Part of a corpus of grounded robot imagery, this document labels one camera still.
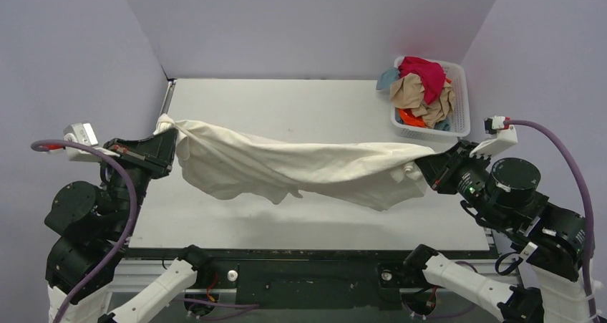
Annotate tan beige t shirt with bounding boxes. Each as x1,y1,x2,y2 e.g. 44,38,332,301
389,74,455,129

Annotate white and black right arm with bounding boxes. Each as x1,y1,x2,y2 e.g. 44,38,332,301
404,141,602,322

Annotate orange t shirt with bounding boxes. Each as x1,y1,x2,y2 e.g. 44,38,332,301
396,108,427,128

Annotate white plastic laundry basket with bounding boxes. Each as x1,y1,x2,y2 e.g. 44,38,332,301
389,59,470,142

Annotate cream white t shirt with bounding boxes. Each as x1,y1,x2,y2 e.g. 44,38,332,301
154,114,436,211

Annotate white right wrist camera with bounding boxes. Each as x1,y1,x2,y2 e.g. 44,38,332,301
470,115,518,160

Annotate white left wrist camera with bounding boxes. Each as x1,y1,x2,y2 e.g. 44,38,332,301
63,122,119,163

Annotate teal blue t shirt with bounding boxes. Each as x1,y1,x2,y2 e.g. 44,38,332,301
376,67,400,91

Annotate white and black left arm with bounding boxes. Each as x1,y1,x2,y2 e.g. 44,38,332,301
31,128,215,322

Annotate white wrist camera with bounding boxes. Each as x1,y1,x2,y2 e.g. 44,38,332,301
470,115,518,160
63,122,119,163

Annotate magenta red t shirt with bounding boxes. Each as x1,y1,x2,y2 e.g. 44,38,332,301
397,57,446,105

